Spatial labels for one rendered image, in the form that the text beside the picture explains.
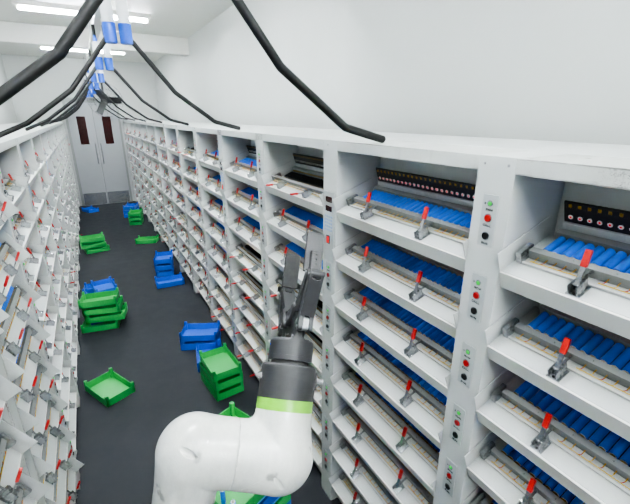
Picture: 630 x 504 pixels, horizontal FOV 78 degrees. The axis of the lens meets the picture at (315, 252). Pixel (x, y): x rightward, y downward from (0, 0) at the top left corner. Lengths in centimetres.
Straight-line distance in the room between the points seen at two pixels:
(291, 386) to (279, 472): 12
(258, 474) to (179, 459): 11
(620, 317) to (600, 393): 19
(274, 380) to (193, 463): 16
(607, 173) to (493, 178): 23
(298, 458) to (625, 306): 64
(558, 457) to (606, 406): 20
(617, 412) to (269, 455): 67
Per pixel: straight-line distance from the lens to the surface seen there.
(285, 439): 65
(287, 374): 65
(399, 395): 148
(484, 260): 102
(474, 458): 133
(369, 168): 155
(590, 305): 92
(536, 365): 104
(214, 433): 64
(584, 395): 100
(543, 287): 95
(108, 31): 245
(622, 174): 86
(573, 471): 112
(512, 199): 96
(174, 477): 65
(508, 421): 118
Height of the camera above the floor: 183
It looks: 19 degrees down
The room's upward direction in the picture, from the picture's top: straight up
